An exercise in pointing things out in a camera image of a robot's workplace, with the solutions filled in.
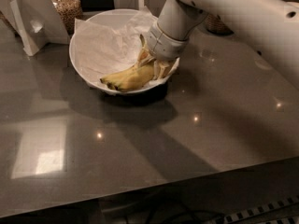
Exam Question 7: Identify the white angled stand left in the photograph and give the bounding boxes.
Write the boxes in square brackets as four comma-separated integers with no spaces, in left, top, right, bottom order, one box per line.
[0,0,70,56]

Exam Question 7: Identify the yellow banana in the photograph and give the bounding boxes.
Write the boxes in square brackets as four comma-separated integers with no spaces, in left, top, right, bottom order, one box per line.
[100,62,154,92]
[100,35,154,91]

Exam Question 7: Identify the right glass jar of grains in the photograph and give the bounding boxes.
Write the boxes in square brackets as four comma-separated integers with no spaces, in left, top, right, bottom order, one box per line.
[205,14,233,35]

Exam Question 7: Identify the left glass jar of grains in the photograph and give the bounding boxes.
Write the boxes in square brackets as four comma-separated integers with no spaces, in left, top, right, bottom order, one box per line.
[51,0,83,35]

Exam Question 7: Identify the black white striped strip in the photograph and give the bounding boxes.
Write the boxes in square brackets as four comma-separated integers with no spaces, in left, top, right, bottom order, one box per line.
[202,195,299,224]

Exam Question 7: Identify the glass jar of grains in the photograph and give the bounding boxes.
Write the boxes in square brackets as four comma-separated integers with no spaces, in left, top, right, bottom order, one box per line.
[205,14,233,35]
[51,0,83,35]

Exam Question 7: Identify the black cables under table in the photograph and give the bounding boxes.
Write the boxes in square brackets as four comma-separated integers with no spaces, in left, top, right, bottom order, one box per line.
[124,196,225,224]

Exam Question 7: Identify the white bowl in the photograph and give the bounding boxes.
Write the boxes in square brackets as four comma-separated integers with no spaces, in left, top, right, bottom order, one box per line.
[69,9,179,95]

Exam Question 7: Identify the white paper liner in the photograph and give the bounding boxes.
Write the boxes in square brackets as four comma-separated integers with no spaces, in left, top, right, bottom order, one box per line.
[69,8,179,95]

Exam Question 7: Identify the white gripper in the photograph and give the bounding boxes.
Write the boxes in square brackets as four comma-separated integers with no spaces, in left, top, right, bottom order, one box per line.
[136,21,189,80]

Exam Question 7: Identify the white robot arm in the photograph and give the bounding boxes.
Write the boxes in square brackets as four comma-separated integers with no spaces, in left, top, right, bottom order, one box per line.
[144,0,299,88]

